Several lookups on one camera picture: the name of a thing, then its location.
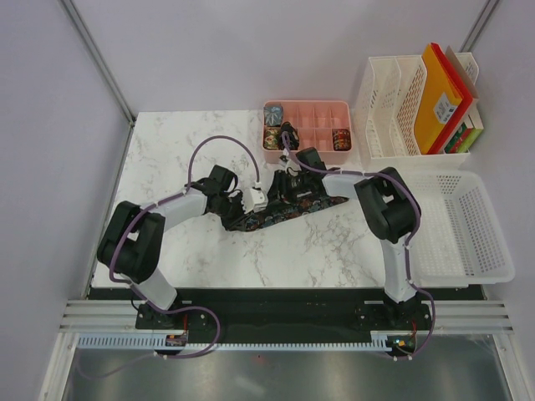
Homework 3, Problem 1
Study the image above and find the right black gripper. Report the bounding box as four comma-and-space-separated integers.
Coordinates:
267, 170, 310, 212

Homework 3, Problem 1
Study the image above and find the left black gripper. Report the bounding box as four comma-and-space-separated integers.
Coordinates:
212, 192, 254, 233

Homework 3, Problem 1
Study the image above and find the dark floral patterned tie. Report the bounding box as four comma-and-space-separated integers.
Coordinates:
248, 195, 349, 232

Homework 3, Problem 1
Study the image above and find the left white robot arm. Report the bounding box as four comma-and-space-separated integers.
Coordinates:
97, 165, 245, 328

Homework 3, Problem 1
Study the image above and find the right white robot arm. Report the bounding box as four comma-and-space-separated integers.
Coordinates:
262, 148, 421, 329

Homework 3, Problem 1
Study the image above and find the beige floral rolled tie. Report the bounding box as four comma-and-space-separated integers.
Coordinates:
263, 127, 280, 150

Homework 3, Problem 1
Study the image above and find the black rolled tie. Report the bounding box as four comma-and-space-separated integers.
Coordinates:
278, 121, 300, 150

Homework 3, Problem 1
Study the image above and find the grey rolled tie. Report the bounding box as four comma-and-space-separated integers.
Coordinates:
263, 104, 284, 127

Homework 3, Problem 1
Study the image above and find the pink compartment organizer box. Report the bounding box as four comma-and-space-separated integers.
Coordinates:
261, 99, 354, 165

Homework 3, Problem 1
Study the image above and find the red rolled tie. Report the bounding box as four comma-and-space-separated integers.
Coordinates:
332, 129, 352, 151

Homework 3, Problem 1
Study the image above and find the white file organizer rack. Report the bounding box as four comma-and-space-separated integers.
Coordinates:
353, 55, 469, 170

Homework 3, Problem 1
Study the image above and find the green book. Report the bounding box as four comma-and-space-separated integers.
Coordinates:
444, 124, 483, 154

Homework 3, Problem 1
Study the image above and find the white perforated plastic basket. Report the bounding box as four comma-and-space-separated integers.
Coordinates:
401, 170, 515, 287

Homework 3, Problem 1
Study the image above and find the orange folder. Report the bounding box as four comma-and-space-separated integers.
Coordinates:
414, 43, 462, 155

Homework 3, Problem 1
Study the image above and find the red folder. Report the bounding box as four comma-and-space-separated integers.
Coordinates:
427, 43, 479, 155

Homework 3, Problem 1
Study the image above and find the brown cardboard folder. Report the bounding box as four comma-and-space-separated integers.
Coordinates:
446, 46, 479, 102

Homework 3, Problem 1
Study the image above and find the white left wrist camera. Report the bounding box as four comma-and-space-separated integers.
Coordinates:
242, 188, 268, 214

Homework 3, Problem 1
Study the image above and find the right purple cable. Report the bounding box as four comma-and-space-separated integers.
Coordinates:
281, 131, 437, 363

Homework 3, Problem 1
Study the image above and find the purple cable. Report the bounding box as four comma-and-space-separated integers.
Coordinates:
77, 135, 262, 382
281, 131, 437, 363

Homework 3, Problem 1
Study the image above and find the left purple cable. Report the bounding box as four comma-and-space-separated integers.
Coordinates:
77, 135, 262, 382

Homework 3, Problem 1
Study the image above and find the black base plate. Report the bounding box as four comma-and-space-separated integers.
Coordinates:
89, 286, 484, 358

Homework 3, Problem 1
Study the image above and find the white slotted cable duct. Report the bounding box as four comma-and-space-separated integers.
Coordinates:
76, 333, 393, 352

